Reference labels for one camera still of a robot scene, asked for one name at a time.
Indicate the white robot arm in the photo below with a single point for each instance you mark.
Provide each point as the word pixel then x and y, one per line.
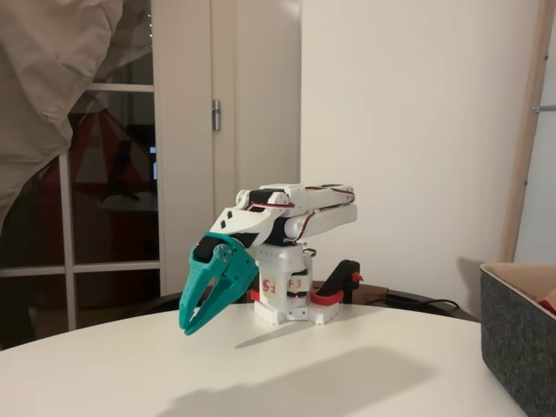
pixel 326 217

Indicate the grey felt box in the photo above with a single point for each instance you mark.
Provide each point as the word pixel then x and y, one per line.
pixel 517 347

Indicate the black clamp with red pad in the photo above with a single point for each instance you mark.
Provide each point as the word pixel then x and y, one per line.
pixel 343 273
pixel 255 294

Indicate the dark curved chair back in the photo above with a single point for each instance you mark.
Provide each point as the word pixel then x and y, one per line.
pixel 165 304

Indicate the white framed glass door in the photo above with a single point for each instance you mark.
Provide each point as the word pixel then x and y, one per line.
pixel 182 174

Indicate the silver door hinge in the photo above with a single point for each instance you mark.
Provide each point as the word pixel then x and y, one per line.
pixel 217 115

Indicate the beige crumpled curtain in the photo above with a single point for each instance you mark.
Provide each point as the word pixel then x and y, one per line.
pixel 43 65

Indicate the light wood framed panel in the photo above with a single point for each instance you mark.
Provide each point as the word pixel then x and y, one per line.
pixel 527 130

